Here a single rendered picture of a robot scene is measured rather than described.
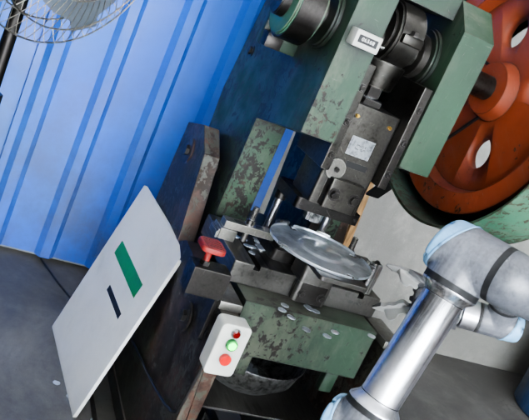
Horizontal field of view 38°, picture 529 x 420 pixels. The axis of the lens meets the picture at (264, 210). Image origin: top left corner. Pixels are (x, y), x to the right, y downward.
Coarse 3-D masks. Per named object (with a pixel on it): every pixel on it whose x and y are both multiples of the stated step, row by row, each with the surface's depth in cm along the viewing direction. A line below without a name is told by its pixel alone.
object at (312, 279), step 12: (300, 264) 196; (300, 276) 195; (312, 276) 195; (324, 276) 182; (336, 276) 186; (300, 288) 195; (312, 288) 196; (324, 288) 197; (360, 288) 186; (300, 300) 197; (312, 300) 198; (324, 300) 198
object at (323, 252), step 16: (272, 224) 201; (288, 240) 196; (304, 240) 200; (320, 240) 208; (304, 256) 189; (320, 256) 193; (336, 256) 198; (336, 272) 185; (352, 272) 193; (368, 272) 199
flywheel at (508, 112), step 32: (480, 0) 224; (512, 0) 216; (512, 32) 216; (512, 64) 208; (512, 96) 203; (480, 128) 213; (512, 128) 201; (448, 160) 222; (512, 160) 198; (448, 192) 212; (480, 192) 200; (512, 192) 189
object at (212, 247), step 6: (198, 240) 178; (204, 240) 176; (210, 240) 178; (216, 240) 180; (204, 246) 174; (210, 246) 174; (216, 246) 176; (222, 246) 178; (210, 252) 174; (216, 252) 174; (222, 252) 175; (204, 258) 177
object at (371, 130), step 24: (360, 120) 192; (384, 120) 194; (360, 144) 195; (384, 144) 197; (312, 168) 199; (336, 168) 193; (360, 168) 198; (312, 192) 196; (336, 192) 193; (360, 192) 197
